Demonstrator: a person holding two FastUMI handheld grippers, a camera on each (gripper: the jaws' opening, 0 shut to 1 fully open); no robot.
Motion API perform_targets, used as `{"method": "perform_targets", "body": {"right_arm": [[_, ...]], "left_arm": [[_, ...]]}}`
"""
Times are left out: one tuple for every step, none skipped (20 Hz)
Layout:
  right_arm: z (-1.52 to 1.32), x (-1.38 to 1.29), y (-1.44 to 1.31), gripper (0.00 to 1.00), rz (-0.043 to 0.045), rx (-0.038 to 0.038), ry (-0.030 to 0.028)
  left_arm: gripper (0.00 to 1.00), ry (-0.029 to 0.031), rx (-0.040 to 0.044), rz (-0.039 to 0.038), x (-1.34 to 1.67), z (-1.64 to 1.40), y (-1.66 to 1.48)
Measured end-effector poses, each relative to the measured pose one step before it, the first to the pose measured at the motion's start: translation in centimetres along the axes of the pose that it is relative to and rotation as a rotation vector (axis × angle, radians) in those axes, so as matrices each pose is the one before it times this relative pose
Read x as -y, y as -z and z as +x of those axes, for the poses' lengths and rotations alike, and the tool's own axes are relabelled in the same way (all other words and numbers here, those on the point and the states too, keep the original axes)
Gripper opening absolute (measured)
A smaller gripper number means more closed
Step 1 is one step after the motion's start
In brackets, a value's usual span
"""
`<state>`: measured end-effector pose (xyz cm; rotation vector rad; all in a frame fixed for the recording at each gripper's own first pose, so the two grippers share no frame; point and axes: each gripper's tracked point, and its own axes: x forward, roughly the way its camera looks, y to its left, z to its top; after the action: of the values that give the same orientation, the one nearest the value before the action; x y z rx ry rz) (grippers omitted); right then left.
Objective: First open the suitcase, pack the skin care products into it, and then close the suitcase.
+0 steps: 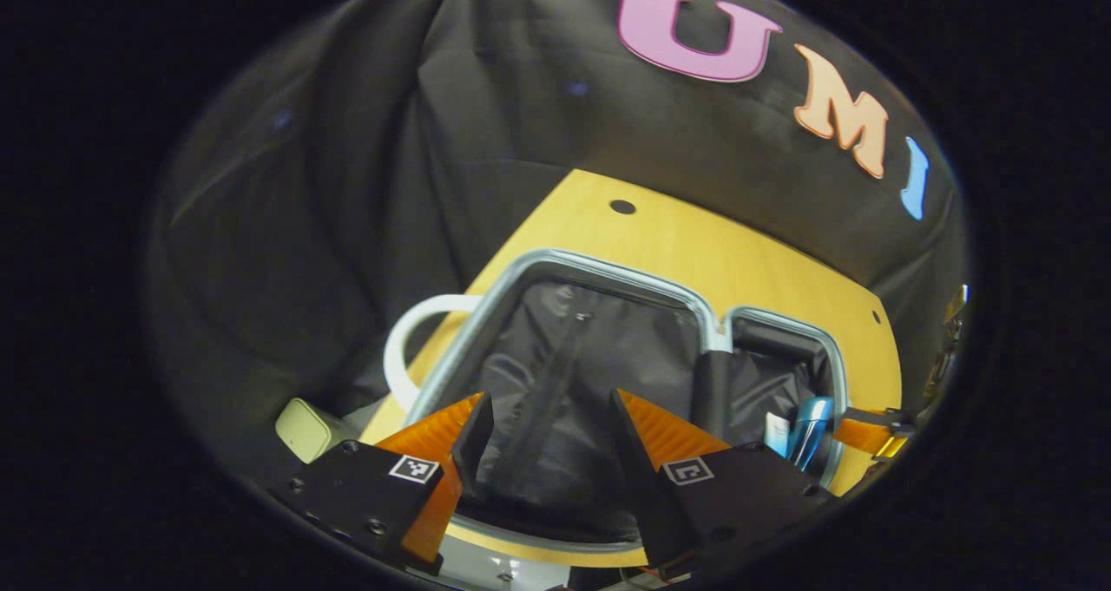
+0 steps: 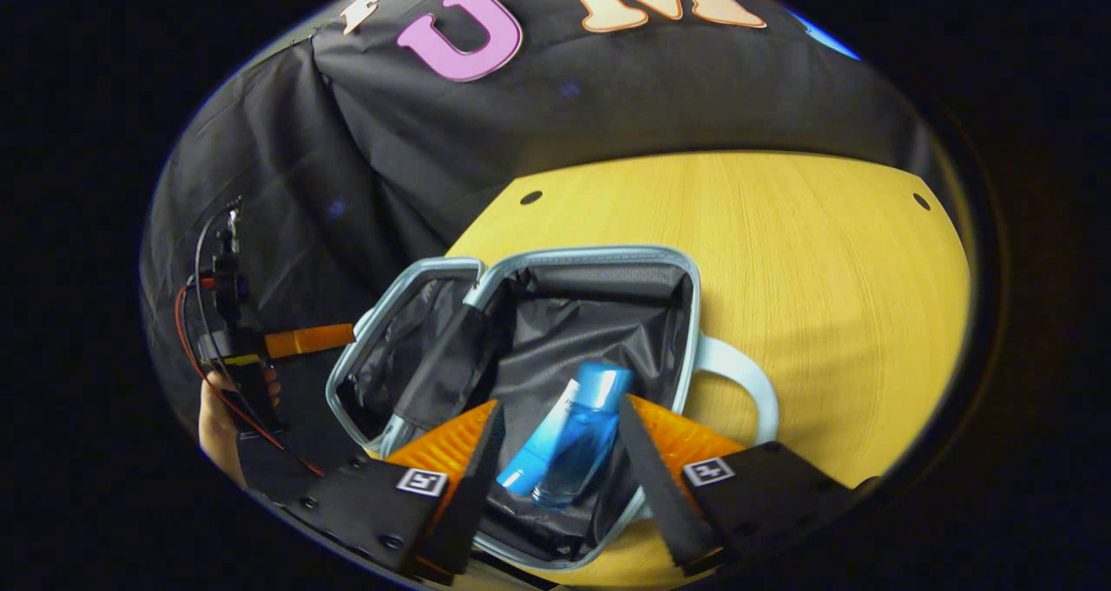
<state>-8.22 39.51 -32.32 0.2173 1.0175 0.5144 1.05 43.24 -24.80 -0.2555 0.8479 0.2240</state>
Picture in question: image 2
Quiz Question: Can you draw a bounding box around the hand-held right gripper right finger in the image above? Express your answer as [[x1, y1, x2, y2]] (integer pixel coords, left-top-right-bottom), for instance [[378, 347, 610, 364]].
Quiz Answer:
[[618, 394, 878, 575]]

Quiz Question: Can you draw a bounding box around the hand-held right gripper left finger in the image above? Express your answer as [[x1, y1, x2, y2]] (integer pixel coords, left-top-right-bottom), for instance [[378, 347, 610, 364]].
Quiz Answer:
[[286, 400, 506, 579]]

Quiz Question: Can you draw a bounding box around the blue and white tube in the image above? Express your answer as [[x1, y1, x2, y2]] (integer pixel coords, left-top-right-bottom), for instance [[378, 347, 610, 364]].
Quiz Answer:
[[496, 378, 581, 496]]

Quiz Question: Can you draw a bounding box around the light blue suitcase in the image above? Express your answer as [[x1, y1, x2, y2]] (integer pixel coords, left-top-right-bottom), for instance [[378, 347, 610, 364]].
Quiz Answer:
[[325, 244, 779, 572]]

